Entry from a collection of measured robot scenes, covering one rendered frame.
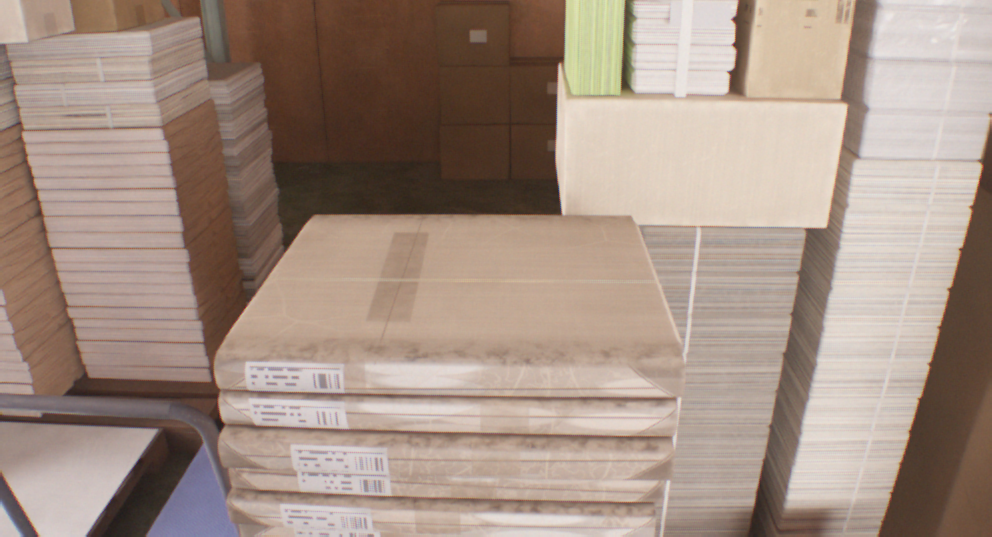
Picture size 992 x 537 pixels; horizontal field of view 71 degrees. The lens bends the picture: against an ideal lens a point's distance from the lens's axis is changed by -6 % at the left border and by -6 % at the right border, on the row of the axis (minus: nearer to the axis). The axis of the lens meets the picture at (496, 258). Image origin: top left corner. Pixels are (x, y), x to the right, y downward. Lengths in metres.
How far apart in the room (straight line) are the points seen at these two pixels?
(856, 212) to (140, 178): 1.94
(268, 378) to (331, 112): 4.46
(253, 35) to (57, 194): 2.88
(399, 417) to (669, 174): 0.62
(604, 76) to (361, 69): 3.98
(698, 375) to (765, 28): 0.59
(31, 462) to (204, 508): 0.70
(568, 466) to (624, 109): 0.59
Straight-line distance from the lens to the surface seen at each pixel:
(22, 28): 2.19
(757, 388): 1.39
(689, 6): 1.16
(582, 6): 1.14
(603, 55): 1.15
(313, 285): 0.89
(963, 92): 1.32
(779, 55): 1.20
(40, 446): 2.59
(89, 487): 2.35
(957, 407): 1.69
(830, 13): 1.22
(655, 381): 0.73
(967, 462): 1.68
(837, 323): 1.38
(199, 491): 2.07
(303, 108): 5.21
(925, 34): 1.28
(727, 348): 1.33
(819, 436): 1.51
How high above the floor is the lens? 1.48
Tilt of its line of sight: 24 degrees down
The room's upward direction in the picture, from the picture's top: 1 degrees counter-clockwise
